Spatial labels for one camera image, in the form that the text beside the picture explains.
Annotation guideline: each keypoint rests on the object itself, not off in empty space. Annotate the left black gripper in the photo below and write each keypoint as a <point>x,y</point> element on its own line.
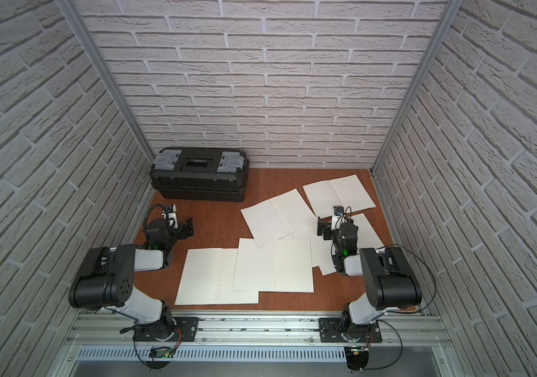
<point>182,228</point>

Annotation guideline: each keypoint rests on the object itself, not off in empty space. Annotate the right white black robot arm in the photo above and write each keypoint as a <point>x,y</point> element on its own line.
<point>390,284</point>

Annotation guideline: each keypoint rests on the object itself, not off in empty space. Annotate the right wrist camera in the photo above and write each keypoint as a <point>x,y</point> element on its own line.
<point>338,215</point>

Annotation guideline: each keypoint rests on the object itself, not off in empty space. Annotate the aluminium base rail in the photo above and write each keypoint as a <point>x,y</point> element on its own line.
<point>245,336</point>

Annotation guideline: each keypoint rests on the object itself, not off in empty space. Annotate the black plastic toolbox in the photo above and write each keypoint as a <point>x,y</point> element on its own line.
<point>211,174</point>

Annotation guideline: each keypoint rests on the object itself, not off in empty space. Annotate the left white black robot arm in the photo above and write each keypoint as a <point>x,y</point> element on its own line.
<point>105,279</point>

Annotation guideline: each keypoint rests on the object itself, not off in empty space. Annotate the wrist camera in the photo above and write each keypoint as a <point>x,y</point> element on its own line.
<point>338,215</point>
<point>170,215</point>

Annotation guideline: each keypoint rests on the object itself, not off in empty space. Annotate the purple cover notebook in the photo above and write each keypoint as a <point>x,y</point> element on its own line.
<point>278,217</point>

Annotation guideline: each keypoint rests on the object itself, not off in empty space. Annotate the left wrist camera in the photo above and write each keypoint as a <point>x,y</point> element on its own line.
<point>170,215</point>

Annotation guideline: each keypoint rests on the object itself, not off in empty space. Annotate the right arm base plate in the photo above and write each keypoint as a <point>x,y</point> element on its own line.
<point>333,330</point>

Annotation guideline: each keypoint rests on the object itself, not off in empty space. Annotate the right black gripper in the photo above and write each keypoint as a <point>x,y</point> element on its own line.
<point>327,236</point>

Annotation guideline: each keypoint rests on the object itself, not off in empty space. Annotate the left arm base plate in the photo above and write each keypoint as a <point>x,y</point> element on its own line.
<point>183,328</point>

